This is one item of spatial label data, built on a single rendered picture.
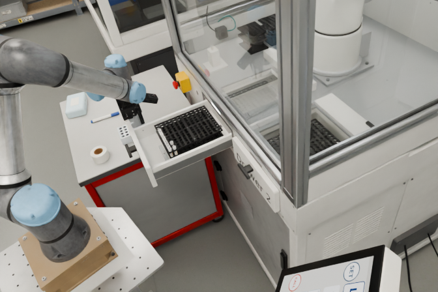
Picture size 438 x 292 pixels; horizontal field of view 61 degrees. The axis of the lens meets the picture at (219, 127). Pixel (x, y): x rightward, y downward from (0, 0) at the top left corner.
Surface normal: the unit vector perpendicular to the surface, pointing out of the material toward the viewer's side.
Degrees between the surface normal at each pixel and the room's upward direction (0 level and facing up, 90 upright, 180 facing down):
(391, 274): 40
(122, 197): 90
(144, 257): 0
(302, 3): 90
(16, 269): 0
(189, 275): 0
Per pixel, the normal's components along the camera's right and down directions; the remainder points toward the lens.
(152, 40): 0.43, 0.57
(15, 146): 0.82, 0.23
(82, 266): 0.63, 0.46
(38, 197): -0.04, -0.67
